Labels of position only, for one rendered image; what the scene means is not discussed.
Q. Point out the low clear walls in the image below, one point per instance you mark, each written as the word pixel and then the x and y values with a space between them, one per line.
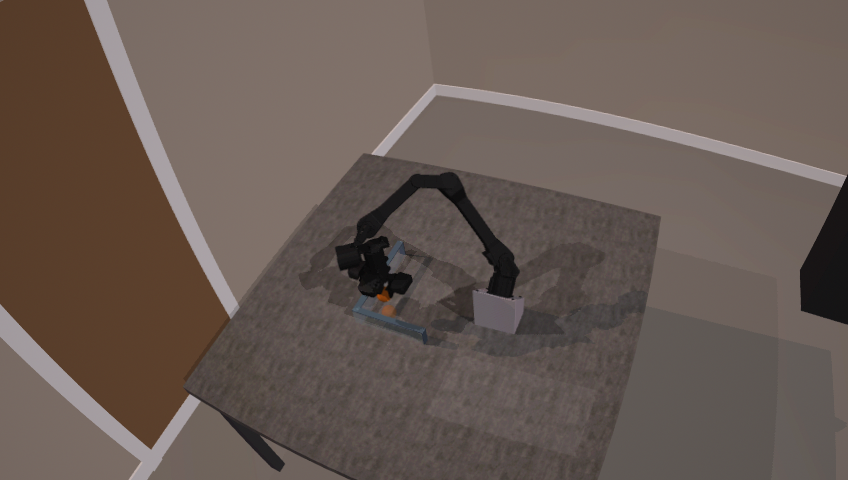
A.
pixel 381 325

